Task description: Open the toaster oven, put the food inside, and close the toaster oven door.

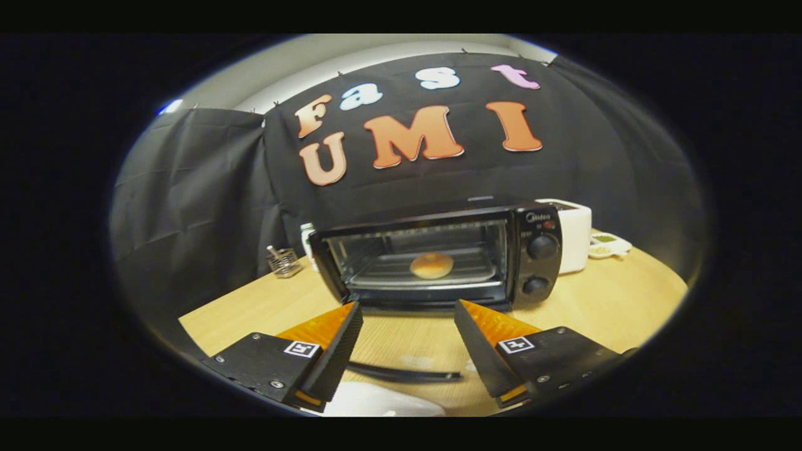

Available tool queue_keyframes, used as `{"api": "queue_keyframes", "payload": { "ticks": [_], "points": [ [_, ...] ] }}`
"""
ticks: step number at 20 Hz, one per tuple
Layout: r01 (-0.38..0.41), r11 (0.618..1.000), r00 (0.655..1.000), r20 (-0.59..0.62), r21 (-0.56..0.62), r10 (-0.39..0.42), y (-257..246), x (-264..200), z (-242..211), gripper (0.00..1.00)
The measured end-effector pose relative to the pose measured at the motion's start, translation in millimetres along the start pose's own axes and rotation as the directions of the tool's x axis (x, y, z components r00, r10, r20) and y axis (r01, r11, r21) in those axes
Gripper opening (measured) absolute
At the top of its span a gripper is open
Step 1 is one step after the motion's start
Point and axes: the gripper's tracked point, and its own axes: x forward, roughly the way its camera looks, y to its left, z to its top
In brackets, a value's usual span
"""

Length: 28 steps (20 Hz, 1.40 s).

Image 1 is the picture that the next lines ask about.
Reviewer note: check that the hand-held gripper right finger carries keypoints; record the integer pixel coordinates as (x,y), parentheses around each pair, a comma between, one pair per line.
(479,351)

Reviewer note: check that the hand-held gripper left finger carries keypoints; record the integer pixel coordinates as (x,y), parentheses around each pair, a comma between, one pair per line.
(338,357)

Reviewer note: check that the brown bagel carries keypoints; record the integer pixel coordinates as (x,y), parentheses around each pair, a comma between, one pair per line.
(432,266)

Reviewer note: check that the black toaster oven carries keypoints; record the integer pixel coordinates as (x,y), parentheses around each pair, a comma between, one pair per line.
(539,269)

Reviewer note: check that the white bread toaster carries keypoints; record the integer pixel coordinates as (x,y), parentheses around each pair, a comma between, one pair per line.
(573,238)

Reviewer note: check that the white square plate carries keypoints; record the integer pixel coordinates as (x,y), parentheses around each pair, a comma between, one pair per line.
(376,401)

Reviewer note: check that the white bottle green label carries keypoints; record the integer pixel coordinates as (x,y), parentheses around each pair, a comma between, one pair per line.
(307,241)

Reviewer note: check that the black backdrop cloth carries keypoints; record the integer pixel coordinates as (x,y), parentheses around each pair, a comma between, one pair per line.
(207,188)

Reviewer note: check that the small ceiling light panel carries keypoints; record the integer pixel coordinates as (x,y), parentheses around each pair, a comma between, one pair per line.
(170,107)

